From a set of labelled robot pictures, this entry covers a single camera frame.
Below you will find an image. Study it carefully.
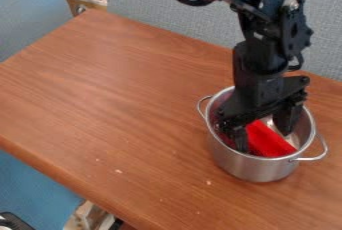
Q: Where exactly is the stainless steel pot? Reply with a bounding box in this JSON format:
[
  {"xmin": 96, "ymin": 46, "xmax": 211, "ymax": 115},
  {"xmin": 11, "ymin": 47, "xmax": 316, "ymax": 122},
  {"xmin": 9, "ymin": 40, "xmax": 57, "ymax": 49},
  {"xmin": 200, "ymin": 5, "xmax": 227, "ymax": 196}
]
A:
[{"xmin": 196, "ymin": 87, "xmax": 329, "ymax": 183}]

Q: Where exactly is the black cable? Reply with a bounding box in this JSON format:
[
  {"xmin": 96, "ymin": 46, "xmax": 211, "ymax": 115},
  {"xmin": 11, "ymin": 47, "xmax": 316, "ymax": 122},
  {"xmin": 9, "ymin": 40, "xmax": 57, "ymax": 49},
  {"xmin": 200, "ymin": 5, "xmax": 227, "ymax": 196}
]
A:
[{"xmin": 286, "ymin": 53, "xmax": 306, "ymax": 73}]

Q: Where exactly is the wooden table leg frame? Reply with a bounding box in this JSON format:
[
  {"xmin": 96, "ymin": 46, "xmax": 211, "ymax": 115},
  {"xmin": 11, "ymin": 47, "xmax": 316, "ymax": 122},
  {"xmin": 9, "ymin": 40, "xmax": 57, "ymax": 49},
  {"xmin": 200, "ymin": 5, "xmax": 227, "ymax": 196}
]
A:
[{"xmin": 63, "ymin": 201, "xmax": 115, "ymax": 230}]

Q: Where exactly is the red plastic block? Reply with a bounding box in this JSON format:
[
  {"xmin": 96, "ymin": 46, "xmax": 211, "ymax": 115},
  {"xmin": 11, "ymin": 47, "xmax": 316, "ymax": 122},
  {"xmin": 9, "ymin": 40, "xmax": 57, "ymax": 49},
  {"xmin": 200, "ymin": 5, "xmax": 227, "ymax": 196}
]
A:
[{"xmin": 244, "ymin": 120, "xmax": 298, "ymax": 158}]

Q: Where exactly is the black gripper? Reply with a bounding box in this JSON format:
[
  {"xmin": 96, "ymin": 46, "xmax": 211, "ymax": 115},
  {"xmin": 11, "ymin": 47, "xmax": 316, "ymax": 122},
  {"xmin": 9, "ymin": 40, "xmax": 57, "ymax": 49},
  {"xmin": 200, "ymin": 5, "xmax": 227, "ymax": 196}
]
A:
[{"xmin": 216, "ymin": 42, "xmax": 310, "ymax": 153}]

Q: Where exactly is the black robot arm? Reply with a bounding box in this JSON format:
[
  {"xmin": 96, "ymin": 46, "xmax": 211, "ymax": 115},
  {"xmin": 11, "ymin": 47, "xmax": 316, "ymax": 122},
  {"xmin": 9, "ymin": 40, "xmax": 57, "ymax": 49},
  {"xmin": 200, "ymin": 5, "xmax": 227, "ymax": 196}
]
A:
[{"xmin": 176, "ymin": 0, "xmax": 312, "ymax": 152}]

